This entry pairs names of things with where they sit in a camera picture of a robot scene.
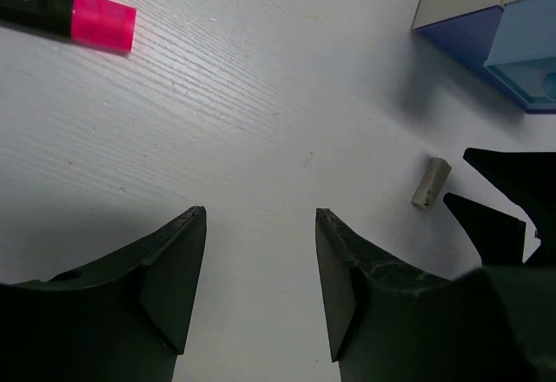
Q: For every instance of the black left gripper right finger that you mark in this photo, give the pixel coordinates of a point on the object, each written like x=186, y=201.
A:
x=390, y=321

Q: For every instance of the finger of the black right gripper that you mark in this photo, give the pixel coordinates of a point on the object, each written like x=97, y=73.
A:
x=498, y=238
x=528, y=180

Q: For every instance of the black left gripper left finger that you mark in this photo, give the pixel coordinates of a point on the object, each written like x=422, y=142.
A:
x=123, y=317

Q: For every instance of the grey rectangular eraser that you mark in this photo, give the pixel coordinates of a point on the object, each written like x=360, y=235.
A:
x=431, y=184

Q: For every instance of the light blue small drawer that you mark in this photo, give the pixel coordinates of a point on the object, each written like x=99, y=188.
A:
x=522, y=55

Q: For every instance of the pink capped black highlighter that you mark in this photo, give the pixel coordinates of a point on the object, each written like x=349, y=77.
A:
x=99, y=24

